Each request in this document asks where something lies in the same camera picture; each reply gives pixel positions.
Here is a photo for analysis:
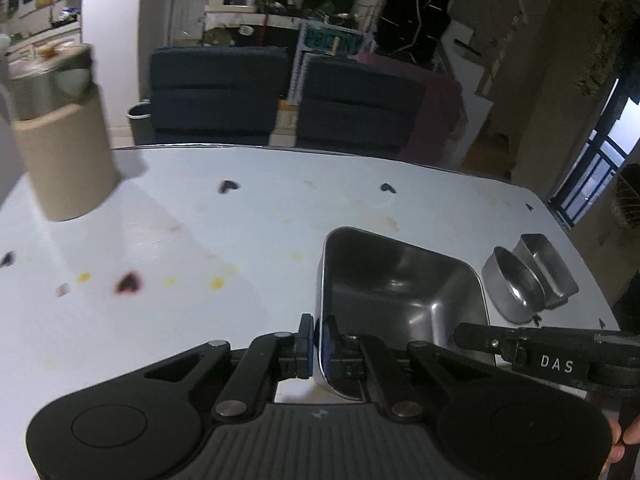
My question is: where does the rectangular steel container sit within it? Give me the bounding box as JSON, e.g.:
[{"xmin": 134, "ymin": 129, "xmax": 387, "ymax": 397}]
[{"xmin": 512, "ymin": 232, "xmax": 580, "ymax": 310}]

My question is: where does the oval steel bowl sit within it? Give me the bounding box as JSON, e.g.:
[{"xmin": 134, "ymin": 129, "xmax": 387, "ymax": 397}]
[{"xmin": 481, "ymin": 246, "xmax": 548, "ymax": 325}]

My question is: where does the square steel container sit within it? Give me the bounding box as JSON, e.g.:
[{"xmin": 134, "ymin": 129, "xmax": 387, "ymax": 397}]
[{"xmin": 312, "ymin": 227, "xmax": 492, "ymax": 401}]

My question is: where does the beige ribbed canister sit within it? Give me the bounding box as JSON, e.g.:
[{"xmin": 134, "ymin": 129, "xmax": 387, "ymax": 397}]
[{"xmin": 12, "ymin": 87, "xmax": 122, "ymax": 223}]

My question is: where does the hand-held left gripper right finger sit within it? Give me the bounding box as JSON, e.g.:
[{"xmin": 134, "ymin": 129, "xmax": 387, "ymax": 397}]
[{"xmin": 320, "ymin": 315, "xmax": 501, "ymax": 421}]

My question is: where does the dark framed glass door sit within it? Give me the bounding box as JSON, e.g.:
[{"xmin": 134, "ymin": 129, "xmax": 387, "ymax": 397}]
[{"xmin": 547, "ymin": 77, "xmax": 640, "ymax": 231}]

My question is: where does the dark blue chair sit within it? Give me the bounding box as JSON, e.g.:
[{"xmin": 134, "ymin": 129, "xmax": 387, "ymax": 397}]
[
  {"xmin": 149, "ymin": 46, "xmax": 292, "ymax": 147},
  {"xmin": 295, "ymin": 54, "xmax": 431, "ymax": 162}
]

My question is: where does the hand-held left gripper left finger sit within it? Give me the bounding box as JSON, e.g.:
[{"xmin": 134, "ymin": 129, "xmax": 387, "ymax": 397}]
[{"xmin": 145, "ymin": 314, "xmax": 318, "ymax": 423}]

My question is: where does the grey trash bin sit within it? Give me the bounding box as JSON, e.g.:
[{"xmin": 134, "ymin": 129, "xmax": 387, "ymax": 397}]
[{"xmin": 126, "ymin": 101, "xmax": 153, "ymax": 146}]

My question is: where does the maroon chair cover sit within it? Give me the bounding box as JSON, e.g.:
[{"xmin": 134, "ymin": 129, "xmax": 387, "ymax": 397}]
[{"xmin": 357, "ymin": 50, "xmax": 464, "ymax": 168}]

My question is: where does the black hanging jacket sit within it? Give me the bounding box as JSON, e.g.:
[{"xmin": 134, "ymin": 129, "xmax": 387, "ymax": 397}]
[{"xmin": 375, "ymin": 0, "xmax": 458, "ymax": 68}]

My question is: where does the green plate sign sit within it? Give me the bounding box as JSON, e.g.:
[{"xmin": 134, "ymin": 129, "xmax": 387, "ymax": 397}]
[{"xmin": 305, "ymin": 25, "xmax": 363, "ymax": 57}]

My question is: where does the person's right hand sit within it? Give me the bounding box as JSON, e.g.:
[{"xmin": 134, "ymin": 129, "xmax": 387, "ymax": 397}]
[{"xmin": 606, "ymin": 407, "xmax": 640, "ymax": 467}]

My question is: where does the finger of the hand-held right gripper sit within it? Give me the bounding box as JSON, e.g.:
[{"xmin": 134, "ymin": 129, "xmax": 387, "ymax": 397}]
[{"xmin": 454, "ymin": 322, "xmax": 601, "ymax": 392}]

